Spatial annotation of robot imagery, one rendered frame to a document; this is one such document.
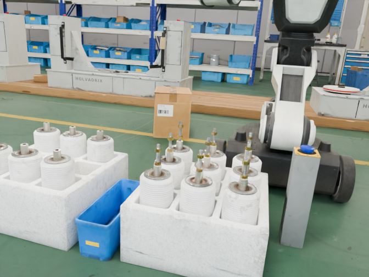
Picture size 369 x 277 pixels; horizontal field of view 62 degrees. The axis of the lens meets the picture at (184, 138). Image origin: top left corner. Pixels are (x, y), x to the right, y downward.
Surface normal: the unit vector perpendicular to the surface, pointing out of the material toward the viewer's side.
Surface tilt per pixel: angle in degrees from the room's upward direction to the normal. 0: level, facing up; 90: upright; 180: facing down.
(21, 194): 90
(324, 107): 90
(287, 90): 60
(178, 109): 90
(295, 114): 46
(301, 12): 109
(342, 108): 90
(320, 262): 0
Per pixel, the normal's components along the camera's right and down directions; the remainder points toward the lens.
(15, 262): 0.06, -0.95
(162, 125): 0.05, 0.28
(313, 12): -0.24, 0.57
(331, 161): -0.14, -0.48
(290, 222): -0.25, 0.27
